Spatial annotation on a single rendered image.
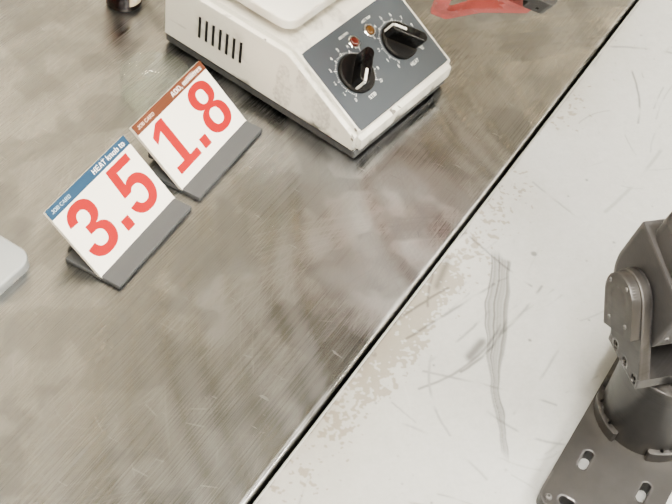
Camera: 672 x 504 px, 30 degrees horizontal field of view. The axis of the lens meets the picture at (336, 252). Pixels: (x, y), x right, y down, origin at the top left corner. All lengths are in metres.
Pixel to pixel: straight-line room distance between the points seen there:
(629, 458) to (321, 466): 0.20
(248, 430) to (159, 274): 0.14
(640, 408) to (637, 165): 0.28
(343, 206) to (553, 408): 0.22
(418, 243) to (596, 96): 0.24
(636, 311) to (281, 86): 0.35
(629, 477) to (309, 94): 0.36
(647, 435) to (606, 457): 0.03
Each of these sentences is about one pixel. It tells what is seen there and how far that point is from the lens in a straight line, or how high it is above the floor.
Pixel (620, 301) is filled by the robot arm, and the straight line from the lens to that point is 0.76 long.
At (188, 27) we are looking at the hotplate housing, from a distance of 1.01.
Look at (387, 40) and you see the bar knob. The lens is 0.99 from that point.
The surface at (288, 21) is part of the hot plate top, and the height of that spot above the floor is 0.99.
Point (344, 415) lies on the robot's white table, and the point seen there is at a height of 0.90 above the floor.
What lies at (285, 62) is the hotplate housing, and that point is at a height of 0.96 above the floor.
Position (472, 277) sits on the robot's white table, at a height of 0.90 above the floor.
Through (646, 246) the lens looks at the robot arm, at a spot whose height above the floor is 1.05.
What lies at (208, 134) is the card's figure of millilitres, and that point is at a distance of 0.95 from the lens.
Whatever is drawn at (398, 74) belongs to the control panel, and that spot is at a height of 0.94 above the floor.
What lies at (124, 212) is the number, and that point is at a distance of 0.89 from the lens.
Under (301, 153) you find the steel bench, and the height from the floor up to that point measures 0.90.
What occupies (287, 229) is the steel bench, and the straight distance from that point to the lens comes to 0.90.
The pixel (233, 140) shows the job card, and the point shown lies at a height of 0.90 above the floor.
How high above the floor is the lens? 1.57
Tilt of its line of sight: 48 degrees down
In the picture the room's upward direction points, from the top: 11 degrees clockwise
